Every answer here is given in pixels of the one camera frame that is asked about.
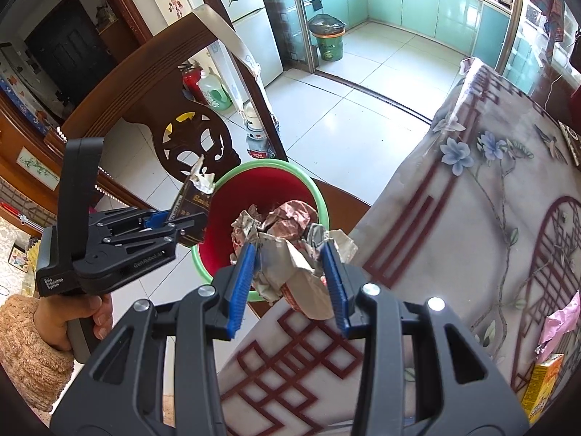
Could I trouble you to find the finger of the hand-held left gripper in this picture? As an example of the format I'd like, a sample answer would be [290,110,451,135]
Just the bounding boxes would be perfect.
[88,206,170,237]
[102,213,208,255]

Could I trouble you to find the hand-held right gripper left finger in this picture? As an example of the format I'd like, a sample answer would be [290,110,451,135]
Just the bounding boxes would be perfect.
[50,243,259,436]

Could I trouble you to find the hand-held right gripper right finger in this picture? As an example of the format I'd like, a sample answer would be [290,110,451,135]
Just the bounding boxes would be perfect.
[319,242,531,436]

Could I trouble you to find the dark brown snack wrapper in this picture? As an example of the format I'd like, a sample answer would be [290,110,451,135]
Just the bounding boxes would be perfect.
[168,154,216,248]

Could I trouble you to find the red bin with green rim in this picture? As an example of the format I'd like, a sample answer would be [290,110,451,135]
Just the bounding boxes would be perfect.
[191,159,328,303]

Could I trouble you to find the printed paper wrapper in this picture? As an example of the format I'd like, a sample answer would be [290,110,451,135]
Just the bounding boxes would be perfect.
[231,200,359,321]

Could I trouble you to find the person's left hand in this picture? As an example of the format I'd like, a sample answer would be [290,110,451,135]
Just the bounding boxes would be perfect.
[35,293,114,352]

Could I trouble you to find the white plastic bottle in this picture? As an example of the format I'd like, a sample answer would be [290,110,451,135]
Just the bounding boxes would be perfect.
[243,102,275,160]

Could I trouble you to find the carved dark wooden chair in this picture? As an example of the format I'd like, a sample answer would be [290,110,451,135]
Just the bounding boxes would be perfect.
[61,0,370,323]

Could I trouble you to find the green liquid plastic bottle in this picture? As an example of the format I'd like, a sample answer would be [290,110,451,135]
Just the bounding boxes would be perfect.
[197,70,232,110]

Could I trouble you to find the red fire extinguisher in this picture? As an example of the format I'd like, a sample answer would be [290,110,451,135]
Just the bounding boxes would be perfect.
[182,64,204,103]

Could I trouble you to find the floral printed tablecloth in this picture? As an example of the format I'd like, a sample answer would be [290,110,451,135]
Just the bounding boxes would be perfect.
[218,57,581,436]

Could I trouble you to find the dark wooden cabinet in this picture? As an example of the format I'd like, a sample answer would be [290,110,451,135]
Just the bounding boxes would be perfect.
[0,0,150,219]

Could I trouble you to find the white refrigerator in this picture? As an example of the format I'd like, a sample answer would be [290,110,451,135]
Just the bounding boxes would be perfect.
[170,0,284,87]

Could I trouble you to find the pink plastic wrapper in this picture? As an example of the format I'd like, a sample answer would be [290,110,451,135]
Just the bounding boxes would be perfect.
[536,291,581,359]

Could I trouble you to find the yellow cardboard box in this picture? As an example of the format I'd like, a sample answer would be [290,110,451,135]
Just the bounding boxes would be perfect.
[521,353,566,424]

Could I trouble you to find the green kitchen waste bin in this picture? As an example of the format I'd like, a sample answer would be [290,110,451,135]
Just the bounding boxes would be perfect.
[308,13,346,62]

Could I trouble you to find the teal kitchen cabinets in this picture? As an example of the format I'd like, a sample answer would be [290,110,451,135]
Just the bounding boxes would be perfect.
[300,0,511,69]

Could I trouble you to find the hanging printed cloth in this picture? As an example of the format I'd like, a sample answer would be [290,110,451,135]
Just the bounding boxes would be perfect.
[529,0,566,55]

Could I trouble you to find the grey cloth bag strap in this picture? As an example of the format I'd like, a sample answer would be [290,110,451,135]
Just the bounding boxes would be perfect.
[191,4,261,112]

